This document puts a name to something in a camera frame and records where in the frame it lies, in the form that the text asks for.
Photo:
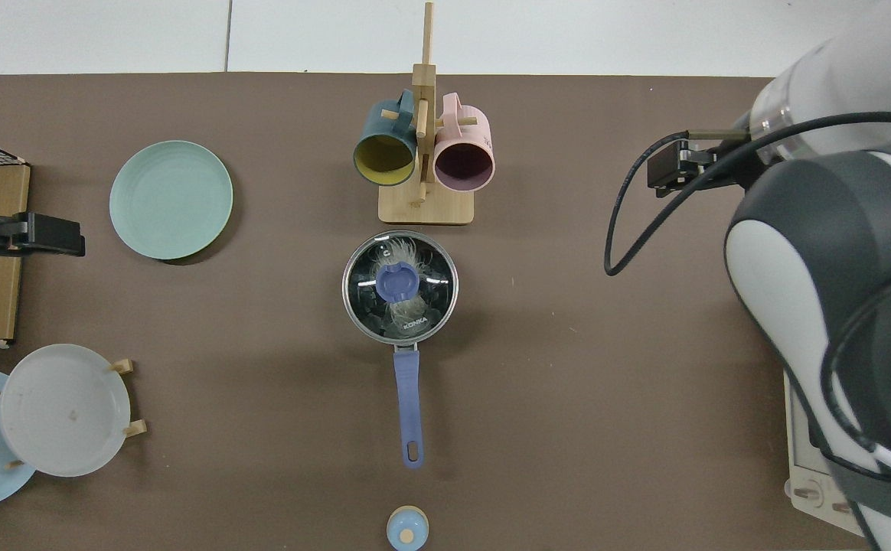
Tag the glass lid with blue knob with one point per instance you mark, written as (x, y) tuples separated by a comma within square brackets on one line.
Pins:
[(398, 282)]

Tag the white vermicelli bundle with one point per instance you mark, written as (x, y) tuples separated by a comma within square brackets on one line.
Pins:
[(407, 314)]

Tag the pale green plate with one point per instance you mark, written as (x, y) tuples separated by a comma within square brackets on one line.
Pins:
[(170, 199)]

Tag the wooden plate rack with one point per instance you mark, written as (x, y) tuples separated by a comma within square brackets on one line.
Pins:
[(122, 366)]

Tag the grey plate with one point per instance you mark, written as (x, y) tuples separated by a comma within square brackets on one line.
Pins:
[(63, 413)]

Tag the pink cup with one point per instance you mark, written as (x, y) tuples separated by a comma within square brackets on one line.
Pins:
[(476, 134)]

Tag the brown table cloth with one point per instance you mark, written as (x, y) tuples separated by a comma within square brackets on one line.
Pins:
[(568, 344)]

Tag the wooden cup stand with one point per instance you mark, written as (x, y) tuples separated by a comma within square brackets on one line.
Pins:
[(426, 207)]

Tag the dark teal cup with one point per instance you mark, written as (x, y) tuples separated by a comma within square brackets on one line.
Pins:
[(373, 122)]

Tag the pale toaster oven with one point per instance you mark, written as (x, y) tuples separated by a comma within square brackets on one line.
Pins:
[(801, 459)]

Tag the small blue round thing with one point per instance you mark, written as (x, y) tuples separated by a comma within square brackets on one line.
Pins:
[(399, 529)]

